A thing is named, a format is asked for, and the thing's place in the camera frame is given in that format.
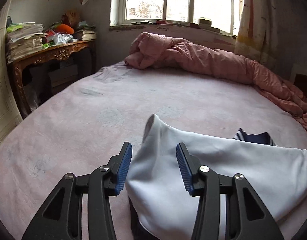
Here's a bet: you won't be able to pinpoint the white plastic bag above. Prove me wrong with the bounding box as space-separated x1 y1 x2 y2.
53 33 73 46

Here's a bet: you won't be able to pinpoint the books on window sill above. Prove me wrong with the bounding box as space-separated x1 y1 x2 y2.
189 18 220 33

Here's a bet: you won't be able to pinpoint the tree patterned curtain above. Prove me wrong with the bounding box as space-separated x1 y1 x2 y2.
234 0 292 75

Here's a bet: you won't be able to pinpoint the stack of newspapers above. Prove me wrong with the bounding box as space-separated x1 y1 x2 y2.
5 22 45 63

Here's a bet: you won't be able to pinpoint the pink quilted duvet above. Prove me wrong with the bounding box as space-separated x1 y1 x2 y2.
125 32 307 131

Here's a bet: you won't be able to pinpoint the orange plush toy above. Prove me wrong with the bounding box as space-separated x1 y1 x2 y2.
54 24 75 35

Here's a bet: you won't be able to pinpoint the pink floral bed sheet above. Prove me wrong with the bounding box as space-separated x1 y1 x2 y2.
0 63 307 239

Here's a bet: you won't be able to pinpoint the white framed window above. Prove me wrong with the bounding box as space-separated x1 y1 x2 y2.
110 0 240 36

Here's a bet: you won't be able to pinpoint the stack of books on table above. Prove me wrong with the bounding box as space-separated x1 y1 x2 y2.
73 29 97 41

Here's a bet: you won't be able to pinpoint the cream panelled door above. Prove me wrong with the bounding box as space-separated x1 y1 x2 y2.
0 0 22 145

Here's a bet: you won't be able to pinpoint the navy and white jacket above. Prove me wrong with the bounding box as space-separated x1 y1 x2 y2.
126 115 307 239

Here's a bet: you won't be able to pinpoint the carved wooden console table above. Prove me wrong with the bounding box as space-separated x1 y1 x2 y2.
7 39 97 119

